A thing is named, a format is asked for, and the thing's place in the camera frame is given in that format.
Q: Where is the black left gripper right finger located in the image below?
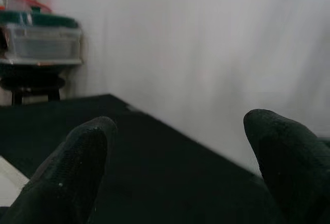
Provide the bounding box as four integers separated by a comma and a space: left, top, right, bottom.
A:
243, 109, 330, 224

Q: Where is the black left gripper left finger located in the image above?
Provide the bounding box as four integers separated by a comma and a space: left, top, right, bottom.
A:
0, 115, 118, 224

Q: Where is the white plastic table top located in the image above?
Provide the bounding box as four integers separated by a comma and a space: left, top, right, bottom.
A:
0, 156, 30, 210

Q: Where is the black stool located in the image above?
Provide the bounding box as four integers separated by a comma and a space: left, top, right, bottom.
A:
0, 76, 67, 106

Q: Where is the black tablecloth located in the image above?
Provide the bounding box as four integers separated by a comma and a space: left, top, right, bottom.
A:
0, 94, 330, 224

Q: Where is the clear plastic container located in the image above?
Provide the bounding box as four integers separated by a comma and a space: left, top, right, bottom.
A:
5, 25, 84, 65

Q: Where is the dark green lid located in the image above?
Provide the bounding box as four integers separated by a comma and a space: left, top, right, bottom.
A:
0, 6, 79, 28

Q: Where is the clear red rimmed container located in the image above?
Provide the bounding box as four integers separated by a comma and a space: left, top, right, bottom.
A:
5, 0, 54, 14

